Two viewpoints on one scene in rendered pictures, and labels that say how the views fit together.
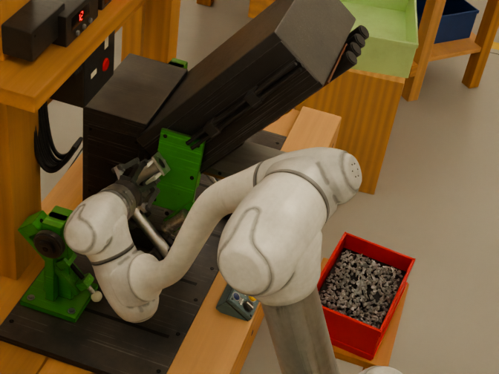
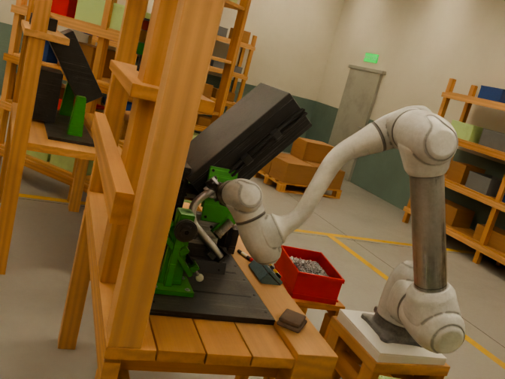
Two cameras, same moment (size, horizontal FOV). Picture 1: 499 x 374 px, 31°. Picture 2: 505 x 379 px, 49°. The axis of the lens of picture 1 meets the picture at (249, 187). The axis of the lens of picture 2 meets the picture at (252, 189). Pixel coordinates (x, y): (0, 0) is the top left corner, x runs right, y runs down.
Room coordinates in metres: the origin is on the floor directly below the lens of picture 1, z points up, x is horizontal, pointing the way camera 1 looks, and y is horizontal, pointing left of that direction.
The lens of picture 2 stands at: (-0.02, 1.23, 1.68)
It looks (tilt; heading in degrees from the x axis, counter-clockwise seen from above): 12 degrees down; 326
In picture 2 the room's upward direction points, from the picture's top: 15 degrees clockwise
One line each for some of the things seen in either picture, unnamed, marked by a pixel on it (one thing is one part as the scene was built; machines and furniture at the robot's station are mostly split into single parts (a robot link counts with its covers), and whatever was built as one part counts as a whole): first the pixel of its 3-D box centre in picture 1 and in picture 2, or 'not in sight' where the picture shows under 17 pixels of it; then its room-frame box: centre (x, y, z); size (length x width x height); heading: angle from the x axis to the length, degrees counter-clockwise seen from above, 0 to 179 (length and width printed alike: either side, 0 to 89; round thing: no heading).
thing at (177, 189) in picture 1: (180, 165); (217, 192); (1.78, 0.18, 1.17); 0.13 x 0.12 x 0.20; 168
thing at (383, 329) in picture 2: not in sight; (391, 322); (1.23, -0.35, 0.91); 0.22 x 0.18 x 0.06; 167
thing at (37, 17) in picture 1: (34, 27); not in sight; (1.63, 0.50, 1.59); 0.15 x 0.07 x 0.07; 168
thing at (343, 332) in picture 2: not in sight; (387, 344); (1.21, -0.34, 0.83); 0.32 x 0.32 x 0.04; 80
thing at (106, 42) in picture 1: (77, 58); not in sight; (1.81, 0.45, 1.42); 0.17 x 0.12 x 0.15; 168
